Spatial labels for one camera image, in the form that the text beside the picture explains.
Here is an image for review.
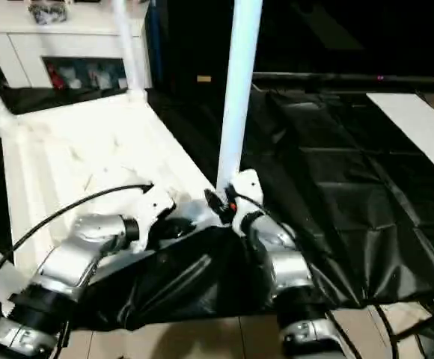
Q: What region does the black plastic mat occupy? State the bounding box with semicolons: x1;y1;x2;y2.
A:
0;75;434;330

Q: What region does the white flat board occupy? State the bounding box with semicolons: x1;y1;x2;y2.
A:
367;93;434;188

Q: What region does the dark patterned jar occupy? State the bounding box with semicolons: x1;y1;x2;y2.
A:
28;0;70;25

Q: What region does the white glass-door cabinet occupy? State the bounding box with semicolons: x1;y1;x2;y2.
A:
0;0;154;90

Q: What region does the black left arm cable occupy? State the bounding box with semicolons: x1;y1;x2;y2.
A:
0;183;155;294

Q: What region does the small red bottle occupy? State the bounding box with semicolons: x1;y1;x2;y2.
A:
46;63;61;89

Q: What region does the black tripod stand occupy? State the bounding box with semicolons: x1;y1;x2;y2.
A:
385;295;434;359

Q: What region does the white plastic table top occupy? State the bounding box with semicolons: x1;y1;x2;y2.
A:
0;90;219;276

